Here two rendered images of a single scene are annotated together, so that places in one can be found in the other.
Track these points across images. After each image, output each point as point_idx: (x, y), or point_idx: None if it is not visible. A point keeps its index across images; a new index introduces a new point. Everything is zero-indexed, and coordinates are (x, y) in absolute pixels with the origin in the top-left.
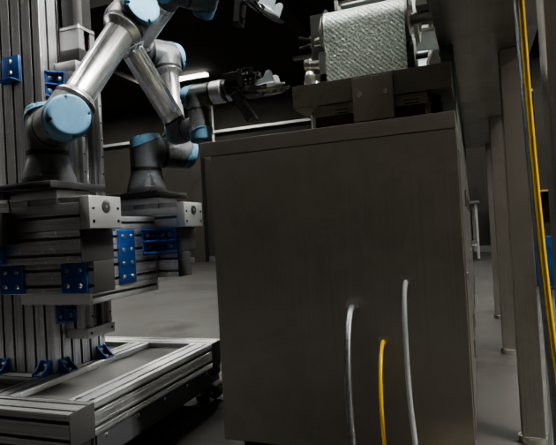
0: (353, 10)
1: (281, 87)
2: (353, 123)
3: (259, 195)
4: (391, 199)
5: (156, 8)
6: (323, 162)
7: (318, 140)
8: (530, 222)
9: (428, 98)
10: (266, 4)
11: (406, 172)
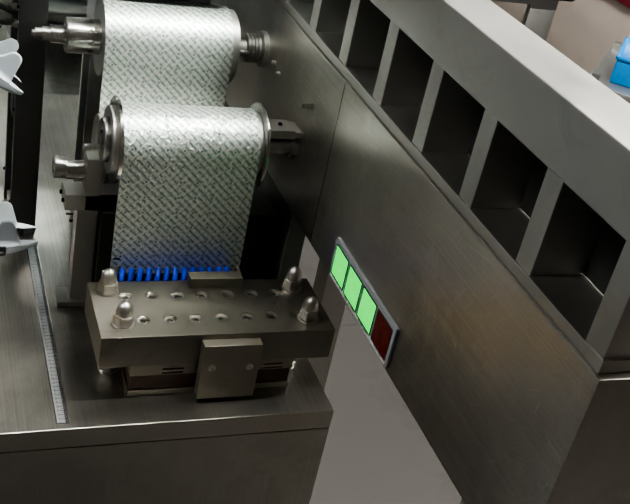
0: (177, 133)
1: (18, 229)
2: (187, 385)
3: (38, 503)
4: (233, 498)
5: None
6: (150, 462)
7: (148, 438)
8: (325, 381)
9: None
10: None
11: (259, 471)
